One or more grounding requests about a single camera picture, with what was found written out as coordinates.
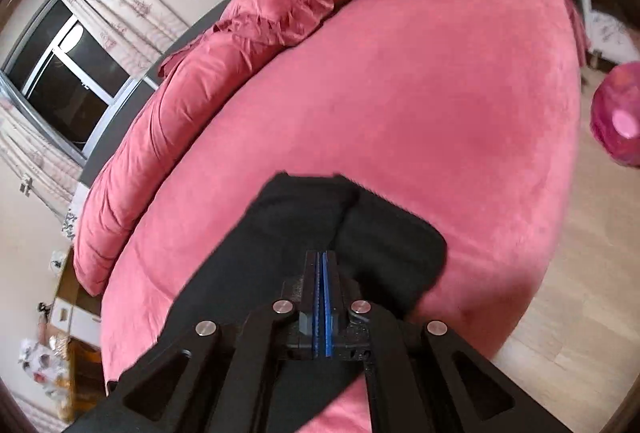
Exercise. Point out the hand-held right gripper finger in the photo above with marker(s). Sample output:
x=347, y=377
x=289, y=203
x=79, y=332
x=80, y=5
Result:
x=327, y=313
x=314, y=313

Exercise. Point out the wooden bedside cabinet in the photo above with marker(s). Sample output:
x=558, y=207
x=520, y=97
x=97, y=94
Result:
x=70, y=328

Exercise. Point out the pink round stool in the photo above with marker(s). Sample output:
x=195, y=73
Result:
x=617, y=115

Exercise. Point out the grey headboard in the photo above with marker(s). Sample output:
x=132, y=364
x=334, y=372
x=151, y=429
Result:
x=145, y=68

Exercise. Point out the pink bed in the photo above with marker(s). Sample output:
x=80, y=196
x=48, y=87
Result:
x=400, y=123

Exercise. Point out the near pink pillow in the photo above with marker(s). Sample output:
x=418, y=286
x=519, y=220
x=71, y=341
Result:
x=145, y=148

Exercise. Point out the white patterned curtain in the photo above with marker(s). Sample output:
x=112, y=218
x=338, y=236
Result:
x=115, y=8

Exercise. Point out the window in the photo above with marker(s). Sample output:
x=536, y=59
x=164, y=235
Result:
x=65, y=73

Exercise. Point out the black pants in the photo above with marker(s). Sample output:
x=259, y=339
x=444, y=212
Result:
x=300, y=233

